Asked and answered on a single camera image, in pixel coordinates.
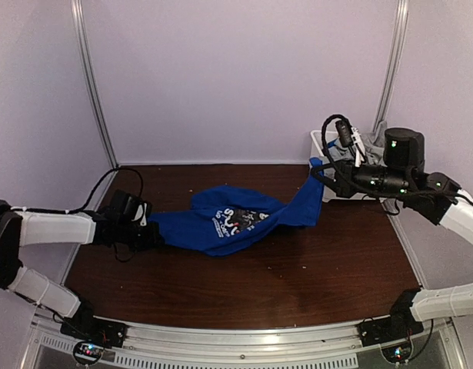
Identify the grey garment pile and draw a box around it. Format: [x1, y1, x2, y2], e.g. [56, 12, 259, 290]
[327, 121, 388, 165]

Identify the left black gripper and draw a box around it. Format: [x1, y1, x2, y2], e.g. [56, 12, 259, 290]
[118, 221, 165, 253]

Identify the aluminium front rail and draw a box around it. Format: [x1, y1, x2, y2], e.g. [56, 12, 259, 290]
[18, 313, 467, 368]

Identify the left aluminium frame post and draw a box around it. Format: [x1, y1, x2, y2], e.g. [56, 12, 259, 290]
[69, 0, 120, 170]

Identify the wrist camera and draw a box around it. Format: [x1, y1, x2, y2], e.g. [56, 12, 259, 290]
[335, 120, 365, 168]
[108, 190, 152, 227]

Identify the white plastic laundry bin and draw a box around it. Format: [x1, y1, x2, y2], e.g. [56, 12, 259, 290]
[309, 129, 379, 203]

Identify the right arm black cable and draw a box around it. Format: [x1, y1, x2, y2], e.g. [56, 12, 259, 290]
[320, 114, 355, 166]

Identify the aluminium frame post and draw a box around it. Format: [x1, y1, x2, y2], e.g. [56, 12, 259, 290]
[69, 0, 120, 170]
[373, 0, 410, 131]

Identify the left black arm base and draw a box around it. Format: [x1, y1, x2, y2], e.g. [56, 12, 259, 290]
[55, 301, 127, 348]

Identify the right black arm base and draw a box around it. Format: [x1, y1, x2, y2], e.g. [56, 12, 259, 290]
[356, 288, 424, 347]

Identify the right aluminium frame post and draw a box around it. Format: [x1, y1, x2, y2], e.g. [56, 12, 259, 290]
[373, 0, 410, 131]

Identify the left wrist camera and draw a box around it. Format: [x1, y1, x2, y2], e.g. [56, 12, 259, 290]
[108, 190, 152, 227]

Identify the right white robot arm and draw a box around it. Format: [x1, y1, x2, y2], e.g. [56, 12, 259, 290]
[318, 128, 473, 340]

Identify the blue t-shirt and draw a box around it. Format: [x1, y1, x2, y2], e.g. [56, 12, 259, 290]
[148, 175, 324, 257]

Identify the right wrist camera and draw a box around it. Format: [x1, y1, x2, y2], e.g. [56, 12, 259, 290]
[335, 120, 365, 168]

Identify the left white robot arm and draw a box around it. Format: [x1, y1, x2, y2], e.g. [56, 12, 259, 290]
[0, 194, 165, 341]

